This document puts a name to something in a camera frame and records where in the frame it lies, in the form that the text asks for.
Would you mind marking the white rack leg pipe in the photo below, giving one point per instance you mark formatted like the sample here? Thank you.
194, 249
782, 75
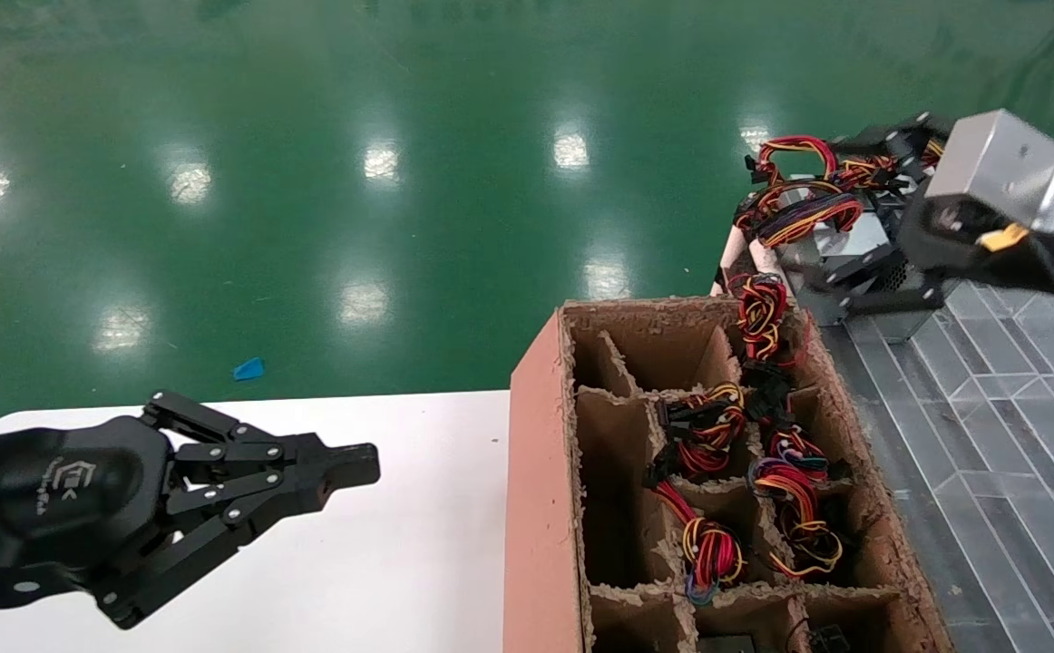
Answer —
730, 258

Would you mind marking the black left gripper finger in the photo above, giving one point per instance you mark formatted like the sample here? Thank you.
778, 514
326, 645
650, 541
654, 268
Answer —
336, 458

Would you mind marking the blue scrap on floor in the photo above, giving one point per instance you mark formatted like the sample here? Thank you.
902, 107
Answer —
250, 369

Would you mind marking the brown cardboard box with dividers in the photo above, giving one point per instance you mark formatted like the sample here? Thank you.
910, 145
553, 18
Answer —
541, 499

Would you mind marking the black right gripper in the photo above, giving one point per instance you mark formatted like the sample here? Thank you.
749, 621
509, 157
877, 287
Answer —
944, 240

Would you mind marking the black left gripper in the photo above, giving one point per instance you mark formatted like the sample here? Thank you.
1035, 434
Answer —
46, 499

